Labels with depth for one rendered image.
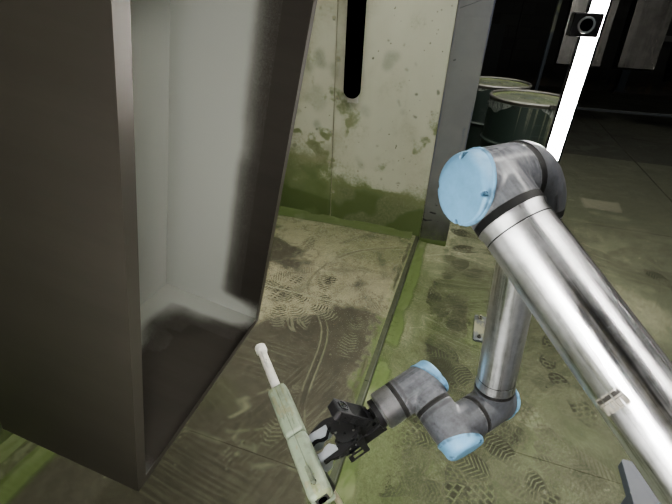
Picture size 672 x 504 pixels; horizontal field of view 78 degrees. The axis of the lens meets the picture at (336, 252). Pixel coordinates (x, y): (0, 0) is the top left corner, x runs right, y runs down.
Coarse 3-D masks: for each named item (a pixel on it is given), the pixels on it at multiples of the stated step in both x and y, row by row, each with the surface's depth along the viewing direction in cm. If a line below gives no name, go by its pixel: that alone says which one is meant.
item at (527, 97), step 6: (498, 96) 293; (504, 96) 295; (510, 96) 296; (516, 96) 297; (522, 96) 298; (528, 96) 300; (534, 96) 300; (540, 96) 302; (546, 96) 301; (552, 96) 300; (528, 102) 279; (534, 102) 279; (540, 102) 279; (546, 102) 282; (552, 102) 282
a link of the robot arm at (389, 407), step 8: (376, 392) 97; (384, 392) 96; (376, 400) 95; (384, 400) 95; (392, 400) 94; (384, 408) 94; (392, 408) 94; (400, 408) 94; (384, 416) 94; (392, 416) 93; (400, 416) 94; (392, 424) 94
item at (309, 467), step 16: (256, 352) 118; (272, 368) 111; (272, 384) 107; (272, 400) 102; (288, 400) 100; (288, 416) 96; (288, 432) 93; (304, 432) 92; (304, 448) 89; (304, 464) 86; (320, 464) 86; (304, 480) 83; (320, 480) 82; (320, 496) 81
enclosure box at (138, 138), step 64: (0, 0) 41; (64, 0) 39; (128, 0) 40; (192, 0) 94; (256, 0) 90; (0, 64) 45; (64, 64) 43; (128, 64) 43; (192, 64) 102; (256, 64) 97; (0, 128) 50; (64, 128) 47; (128, 128) 46; (192, 128) 110; (256, 128) 105; (0, 192) 55; (64, 192) 52; (128, 192) 50; (192, 192) 121; (256, 192) 115; (0, 256) 62; (64, 256) 58; (128, 256) 55; (192, 256) 133; (256, 256) 126; (0, 320) 71; (64, 320) 65; (128, 320) 61; (192, 320) 132; (256, 320) 137; (0, 384) 82; (64, 384) 75; (128, 384) 69; (192, 384) 113; (64, 448) 89; (128, 448) 81
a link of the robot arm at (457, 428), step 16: (432, 400) 93; (448, 400) 93; (464, 400) 95; (432, 416) 91; (448, 416) 90; (464, 416) 91; (480, 416) 92; (432, 432) 91; (448, 432) 89; (464, 432) 88; (480, 432) 91; (448, 448) 88; (464, 448) 87
